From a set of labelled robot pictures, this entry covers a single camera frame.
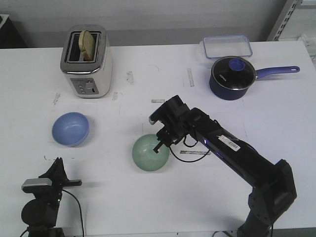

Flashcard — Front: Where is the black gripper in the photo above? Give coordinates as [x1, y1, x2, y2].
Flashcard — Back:
[153, 95, 190, 153]
[39, 158, 82, 192]

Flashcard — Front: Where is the green bowl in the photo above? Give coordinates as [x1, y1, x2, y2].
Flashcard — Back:
[132, 134, 170, 171]

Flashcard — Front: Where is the blue bowl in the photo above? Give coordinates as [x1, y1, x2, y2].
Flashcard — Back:
[51, 112, 90, 147]

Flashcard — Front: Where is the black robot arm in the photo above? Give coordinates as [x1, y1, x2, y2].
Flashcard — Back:
[149, 95, 297, 237]
[21, 158, 82, 237]

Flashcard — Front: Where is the blue saucepan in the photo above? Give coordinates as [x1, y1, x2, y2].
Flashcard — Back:
[209, 66, 300, 100]

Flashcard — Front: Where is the glass pot lid blue knob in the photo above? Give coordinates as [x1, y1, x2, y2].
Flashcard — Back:
[211, 56, 256, 90]

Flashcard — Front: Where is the cream and steel toaster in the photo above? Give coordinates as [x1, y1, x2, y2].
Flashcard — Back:
[60, 24, 113, 98]

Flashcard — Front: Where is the clear plastic container blue rim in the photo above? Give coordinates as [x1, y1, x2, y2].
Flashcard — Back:
[200, 35, 253, 59]

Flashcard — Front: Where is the toast slice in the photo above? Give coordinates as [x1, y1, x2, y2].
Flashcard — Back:
[79, 30, 95, 61]

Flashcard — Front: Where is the dark object at left edge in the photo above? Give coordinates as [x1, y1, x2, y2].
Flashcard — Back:
[0, 14, 28, 49]

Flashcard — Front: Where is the metal shelf upright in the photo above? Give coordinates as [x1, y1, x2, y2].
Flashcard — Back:
[266, 0, 304, 41]

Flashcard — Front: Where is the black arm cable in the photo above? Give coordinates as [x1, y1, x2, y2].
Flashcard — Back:
[20, 189, 85, 237]
[168, 134, 210, 163]

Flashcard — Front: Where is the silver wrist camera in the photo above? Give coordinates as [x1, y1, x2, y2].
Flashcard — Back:
[149, 104, 166, 125]
[21, 178, 52, 194]

